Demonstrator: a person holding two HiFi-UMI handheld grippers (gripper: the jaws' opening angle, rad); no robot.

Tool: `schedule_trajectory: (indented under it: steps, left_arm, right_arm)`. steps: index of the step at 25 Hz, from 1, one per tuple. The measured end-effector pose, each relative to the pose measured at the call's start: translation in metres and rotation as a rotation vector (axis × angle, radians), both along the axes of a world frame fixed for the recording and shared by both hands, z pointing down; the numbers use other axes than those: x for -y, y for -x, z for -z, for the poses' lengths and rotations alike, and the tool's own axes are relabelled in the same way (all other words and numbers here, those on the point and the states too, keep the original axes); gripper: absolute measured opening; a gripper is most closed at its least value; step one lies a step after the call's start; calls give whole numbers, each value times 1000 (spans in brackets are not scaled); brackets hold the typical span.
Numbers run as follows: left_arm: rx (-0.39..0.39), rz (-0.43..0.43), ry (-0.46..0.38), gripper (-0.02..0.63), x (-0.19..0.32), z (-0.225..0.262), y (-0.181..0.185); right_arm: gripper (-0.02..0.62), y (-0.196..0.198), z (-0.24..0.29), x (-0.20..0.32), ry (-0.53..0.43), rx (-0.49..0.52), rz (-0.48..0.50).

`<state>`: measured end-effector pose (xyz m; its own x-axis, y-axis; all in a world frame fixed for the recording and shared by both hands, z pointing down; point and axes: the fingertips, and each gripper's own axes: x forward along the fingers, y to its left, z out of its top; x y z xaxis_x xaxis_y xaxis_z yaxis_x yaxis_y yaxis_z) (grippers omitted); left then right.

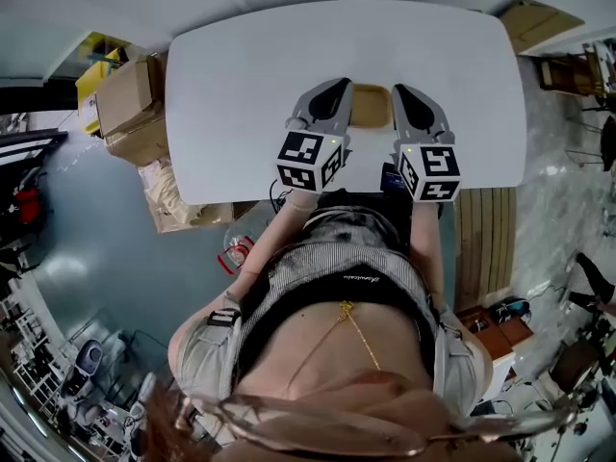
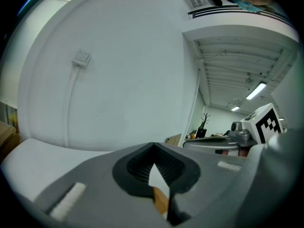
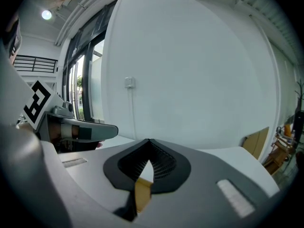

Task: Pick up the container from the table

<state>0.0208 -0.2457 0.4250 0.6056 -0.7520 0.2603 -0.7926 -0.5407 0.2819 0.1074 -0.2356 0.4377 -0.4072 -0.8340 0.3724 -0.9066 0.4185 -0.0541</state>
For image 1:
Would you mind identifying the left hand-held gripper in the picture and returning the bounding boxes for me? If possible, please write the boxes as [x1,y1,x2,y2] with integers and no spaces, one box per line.
[275,77,356,193]

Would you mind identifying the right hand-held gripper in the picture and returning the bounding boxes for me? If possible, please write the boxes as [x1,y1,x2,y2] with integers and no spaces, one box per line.
[392,83,462,202]

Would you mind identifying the tan wooden tray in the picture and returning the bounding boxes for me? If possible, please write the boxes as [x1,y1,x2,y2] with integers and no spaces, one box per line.
[352,83,395,129]

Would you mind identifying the person's left forearm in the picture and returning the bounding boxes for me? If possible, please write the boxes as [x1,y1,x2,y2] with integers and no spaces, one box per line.
[238,188,319,302]

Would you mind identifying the person's right forearm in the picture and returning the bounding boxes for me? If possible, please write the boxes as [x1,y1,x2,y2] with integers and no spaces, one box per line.
[408,199,447,302]

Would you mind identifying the black device blue screen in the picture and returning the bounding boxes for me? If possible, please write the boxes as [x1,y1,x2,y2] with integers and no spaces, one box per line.
[381,161,415,194]

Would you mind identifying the white table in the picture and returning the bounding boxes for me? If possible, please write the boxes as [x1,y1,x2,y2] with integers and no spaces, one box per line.
[165,10,528,206]

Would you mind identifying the wooden slat platform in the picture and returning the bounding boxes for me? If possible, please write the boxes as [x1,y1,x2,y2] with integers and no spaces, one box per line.
[454,187,519,310]

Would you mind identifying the flat cardboard box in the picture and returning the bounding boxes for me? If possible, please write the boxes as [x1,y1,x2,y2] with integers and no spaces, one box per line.
[498,0,586,57]

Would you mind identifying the wooden rack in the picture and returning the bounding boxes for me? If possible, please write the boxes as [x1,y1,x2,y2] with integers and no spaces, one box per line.
[536,40,610,98]

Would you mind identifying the clear water jug red cap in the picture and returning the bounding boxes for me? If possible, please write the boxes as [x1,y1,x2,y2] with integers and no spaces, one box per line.
[217,209,270,276]

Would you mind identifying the beige crumpled cloth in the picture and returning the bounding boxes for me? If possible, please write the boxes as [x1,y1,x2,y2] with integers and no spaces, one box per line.
[143,161,193,220]

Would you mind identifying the black metal chair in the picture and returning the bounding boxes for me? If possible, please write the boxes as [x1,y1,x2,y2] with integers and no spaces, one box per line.
[567,108,616,172]

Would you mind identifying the large cardboard box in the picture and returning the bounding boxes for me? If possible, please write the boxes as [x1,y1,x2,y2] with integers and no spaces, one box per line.
[139,156,261,235]

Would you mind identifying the black teal headset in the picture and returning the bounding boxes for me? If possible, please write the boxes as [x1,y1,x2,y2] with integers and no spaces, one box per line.
[495,298,533,324]

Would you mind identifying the yellow plastic bin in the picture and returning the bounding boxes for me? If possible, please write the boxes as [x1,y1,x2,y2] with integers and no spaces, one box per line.
[75,31,126,134]

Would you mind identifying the brown and white cabinet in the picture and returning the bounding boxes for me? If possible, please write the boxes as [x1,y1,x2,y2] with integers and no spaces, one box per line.
[456,305,535,394]

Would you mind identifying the person's body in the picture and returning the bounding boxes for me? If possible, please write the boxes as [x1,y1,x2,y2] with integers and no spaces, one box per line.
[167,192,495,462]

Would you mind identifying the brown chair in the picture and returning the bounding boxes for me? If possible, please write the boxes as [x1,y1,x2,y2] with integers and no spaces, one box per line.
[548,339,603,394]

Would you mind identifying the black framed glass door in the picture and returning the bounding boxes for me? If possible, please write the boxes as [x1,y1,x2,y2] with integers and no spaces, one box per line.
[0,130,68,166]

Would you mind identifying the red bag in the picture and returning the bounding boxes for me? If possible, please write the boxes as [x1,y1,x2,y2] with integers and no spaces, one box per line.
[13,188,42,224]

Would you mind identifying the clear framed eyeglasses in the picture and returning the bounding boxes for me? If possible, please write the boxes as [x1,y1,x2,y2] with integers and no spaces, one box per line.
[175,395,578,459]

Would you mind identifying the black cable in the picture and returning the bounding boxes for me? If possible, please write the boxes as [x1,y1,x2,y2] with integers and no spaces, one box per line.
[269,180,295,216]

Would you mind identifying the gold chain necklace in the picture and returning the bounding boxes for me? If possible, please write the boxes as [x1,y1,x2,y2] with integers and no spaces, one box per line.
[288,299,381,398]

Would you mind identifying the grey strap vest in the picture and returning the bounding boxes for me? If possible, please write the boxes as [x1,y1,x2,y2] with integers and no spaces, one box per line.
[180,305,487,403]

